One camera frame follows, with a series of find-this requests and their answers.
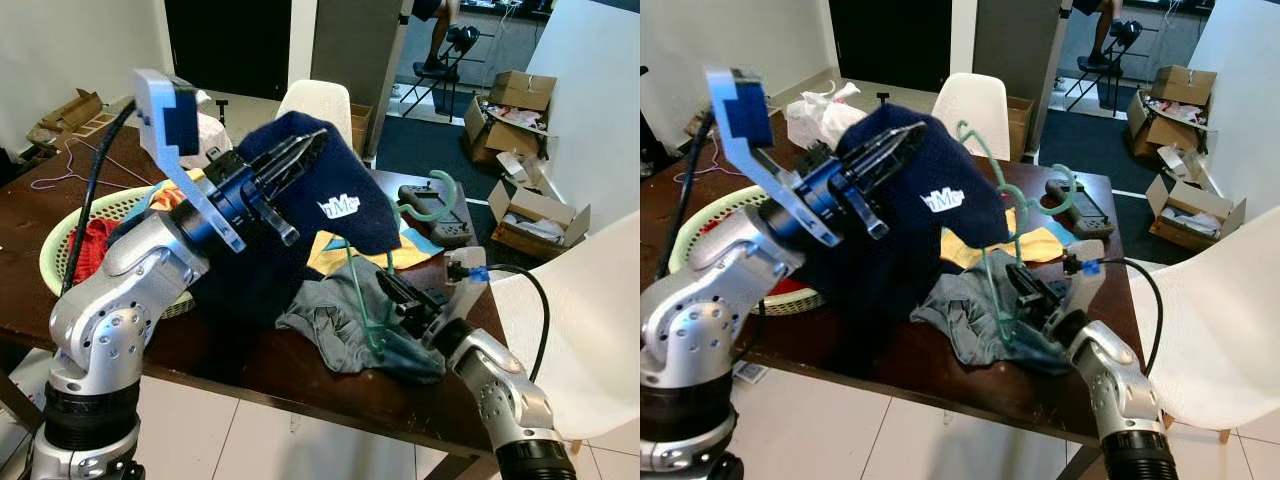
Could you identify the white plastic chair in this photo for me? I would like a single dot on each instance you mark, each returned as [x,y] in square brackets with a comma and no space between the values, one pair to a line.
[590,330]
[1220,320]
[320,100]
[975,100]

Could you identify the black handheld device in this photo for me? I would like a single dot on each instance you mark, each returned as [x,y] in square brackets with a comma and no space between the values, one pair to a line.
[445,225]
[1090,215]

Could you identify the narrow cardboard box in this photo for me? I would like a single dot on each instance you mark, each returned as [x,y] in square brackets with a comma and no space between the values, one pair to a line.
[362,125]
[1020,120]

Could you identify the open cardboard box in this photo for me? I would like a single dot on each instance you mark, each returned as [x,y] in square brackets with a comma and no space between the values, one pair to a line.
[540,245]
[1195,235]

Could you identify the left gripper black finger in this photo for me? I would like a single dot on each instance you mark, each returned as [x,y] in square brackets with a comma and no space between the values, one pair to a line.
[300,180]
[295,155]
[890,147]
[895,172]

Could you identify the navy garment with white logo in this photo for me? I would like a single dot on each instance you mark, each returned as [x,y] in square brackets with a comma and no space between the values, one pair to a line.
[340,170]
[960,160]

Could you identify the red cloth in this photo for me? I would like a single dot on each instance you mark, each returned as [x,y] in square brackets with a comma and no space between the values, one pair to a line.
[788,287]
[92,245]

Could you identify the flat cardboard box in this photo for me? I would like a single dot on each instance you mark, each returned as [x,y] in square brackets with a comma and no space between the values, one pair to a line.
[70,112]

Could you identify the person's leg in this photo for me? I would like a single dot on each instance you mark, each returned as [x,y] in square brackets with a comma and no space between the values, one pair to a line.
[1100,30]
[440,35]

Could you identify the large cardboard box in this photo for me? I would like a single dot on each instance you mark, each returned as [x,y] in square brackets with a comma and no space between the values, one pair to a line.
[525,90]
[1185,85]

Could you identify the pale green laundry basket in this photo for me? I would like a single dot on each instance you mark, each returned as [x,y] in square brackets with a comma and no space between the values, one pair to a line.
[55,250]
[700,215]

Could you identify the green plastic hanger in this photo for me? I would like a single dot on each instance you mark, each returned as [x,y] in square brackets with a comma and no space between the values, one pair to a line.
[425,217]
[1072,190]

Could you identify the orange patterned cloth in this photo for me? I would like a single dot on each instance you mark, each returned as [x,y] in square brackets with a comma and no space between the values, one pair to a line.
[170,195]

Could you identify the grey garment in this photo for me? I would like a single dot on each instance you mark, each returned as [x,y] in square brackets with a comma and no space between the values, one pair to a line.
[960,320]
[340,330]

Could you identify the yellow cloth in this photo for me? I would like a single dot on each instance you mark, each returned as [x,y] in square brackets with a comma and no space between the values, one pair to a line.
[335,255]
[1040,245]

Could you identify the grey pillar panel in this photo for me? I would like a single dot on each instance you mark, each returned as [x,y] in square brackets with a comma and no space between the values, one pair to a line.
[1020,45]
[360,50]

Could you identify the small crumpled cardboard box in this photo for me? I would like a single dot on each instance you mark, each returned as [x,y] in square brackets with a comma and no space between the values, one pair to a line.
[513,168]
[1173,160]

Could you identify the white plastic bag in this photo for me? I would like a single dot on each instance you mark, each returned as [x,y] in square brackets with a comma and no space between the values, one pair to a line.
[820,115]
[212,130]

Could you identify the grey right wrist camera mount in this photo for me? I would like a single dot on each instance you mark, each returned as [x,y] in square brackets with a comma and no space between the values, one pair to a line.
[1085,285]
[462,295]

